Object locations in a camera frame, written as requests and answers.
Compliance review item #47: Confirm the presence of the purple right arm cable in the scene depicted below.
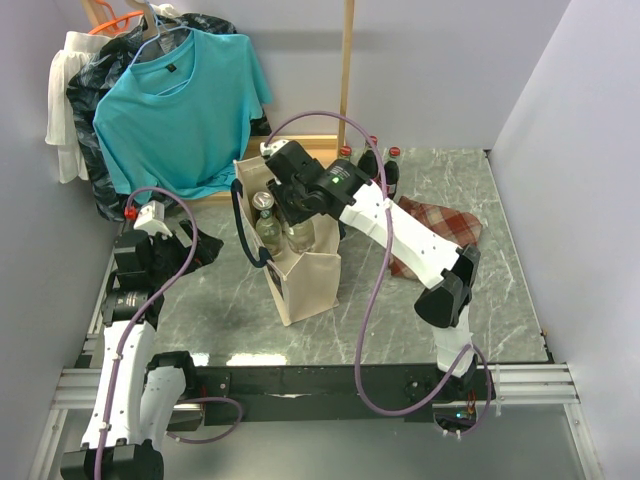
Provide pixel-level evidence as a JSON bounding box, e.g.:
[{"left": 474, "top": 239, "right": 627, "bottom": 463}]
[{"left": 264, "top": 110, "right": 494, "bottom": 437}]

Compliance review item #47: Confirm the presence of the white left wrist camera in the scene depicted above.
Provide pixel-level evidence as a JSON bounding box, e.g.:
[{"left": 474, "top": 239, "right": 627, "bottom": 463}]
[{"left": 124, "top": 200, "right": 173, "bottom": 237}]

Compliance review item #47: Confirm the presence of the Coca-Cola glass bottle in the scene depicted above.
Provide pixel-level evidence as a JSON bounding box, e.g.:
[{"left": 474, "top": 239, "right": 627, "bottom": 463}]
[
  {"left": 384, "top": 146, "right": 401, "bottom": 200},
  {"left": 357, "top": 143, "right": 379, "bottom": 183},
  {"left": 339, "top": 145, "right": 352, "bottom": 161}
]

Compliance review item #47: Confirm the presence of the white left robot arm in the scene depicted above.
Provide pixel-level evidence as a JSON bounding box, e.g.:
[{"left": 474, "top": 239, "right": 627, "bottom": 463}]
[{"left": 60, "top": 219, "right": 223, "bottom": 479}]

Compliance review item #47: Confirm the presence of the green cap clear bottle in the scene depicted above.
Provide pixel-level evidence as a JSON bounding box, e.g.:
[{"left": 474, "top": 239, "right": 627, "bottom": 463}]
[
  {"left": 284, "top": 219, "right": 316, "bottom": 254},
  {"left": 255, "top": 209, "right": 283, "bottom": 256}
]

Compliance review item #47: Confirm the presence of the beige canvas tote bag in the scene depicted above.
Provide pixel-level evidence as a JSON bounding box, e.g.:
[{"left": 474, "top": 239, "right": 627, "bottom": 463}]
[{"left": 231, "top": 157, "right": 341, "bottom": 326}]

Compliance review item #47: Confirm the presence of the silver top drink can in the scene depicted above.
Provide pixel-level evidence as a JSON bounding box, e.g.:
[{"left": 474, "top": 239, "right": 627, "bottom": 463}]
[{"left": 252, "top": 191, "right": 275, "bottom": 213}]

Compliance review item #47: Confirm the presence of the orange plastic hanger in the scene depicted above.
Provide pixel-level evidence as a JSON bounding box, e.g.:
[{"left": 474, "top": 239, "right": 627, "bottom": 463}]
[{"left": 81, "top": 0, "right": 144, "bottom": 37}]

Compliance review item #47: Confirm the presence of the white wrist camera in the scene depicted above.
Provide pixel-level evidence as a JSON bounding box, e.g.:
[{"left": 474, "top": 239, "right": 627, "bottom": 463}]
[
  {"left": 259, "top": 139, "right": 288, "bottom": 158},
  {"left": 124, "top": 200, "right": 173, "bottom": 237}
]

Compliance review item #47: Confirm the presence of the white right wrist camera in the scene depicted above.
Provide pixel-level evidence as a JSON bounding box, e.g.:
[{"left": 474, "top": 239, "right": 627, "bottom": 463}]
[{"left": 259, "top": 139, "right": 288, "bottom": 158}]

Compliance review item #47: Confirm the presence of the aluminium rail profile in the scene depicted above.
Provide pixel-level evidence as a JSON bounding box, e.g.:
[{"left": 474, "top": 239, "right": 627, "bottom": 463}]
[{"left": 490, "top": 364, "right": 580, "bottom": 405}]

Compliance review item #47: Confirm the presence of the red plaid cloth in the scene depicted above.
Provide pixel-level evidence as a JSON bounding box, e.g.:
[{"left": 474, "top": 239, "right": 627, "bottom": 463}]
[{"left": 387, "top": 195, "right": 484, "bottom": 279}]

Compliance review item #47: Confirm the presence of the light blue wire hanger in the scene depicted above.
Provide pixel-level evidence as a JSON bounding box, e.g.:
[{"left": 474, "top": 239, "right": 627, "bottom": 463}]
[{"left": 128, "top": 1, "right": 197, "bottom": 99}]

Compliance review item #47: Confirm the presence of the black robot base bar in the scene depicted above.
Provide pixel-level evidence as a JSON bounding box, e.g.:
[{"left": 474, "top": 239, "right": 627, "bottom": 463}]
[{"left": 154, "top": 362, "right": 496, "bottom": 434}]

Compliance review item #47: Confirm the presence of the white hanging garment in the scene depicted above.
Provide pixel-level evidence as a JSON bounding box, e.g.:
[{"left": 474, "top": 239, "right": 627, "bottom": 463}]
[{"left": 45, "top": 31, "right": 108, "bottom": 184}]

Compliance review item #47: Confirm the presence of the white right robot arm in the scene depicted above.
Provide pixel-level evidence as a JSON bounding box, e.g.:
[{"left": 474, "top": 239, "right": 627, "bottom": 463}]
[{"left": 260, "top": 140, "right": 480, "bottom": 398}]

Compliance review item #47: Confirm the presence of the dark floral patterned shirt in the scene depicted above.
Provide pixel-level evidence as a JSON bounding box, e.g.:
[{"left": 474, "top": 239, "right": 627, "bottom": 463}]
[{"left": 66, "top": 13, "right": 272, "bottom": 222}]

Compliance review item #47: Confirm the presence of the turquoise t-shirt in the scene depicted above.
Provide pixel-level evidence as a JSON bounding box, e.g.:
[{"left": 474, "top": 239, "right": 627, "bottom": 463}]
[{"left": 93, "top": 30, "right": 272, "bottom": 200}]

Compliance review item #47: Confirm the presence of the wooden clothes rack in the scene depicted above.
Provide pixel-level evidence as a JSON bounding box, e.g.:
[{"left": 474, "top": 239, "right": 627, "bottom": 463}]
[{"left": 79, "top": 0, "right": 356, "bottom": 203}]

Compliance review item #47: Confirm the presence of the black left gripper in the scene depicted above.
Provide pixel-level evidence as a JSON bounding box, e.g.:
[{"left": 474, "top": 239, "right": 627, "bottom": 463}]
[{"left": 147, "top": 218, "right": 222, "bottom": 284}]

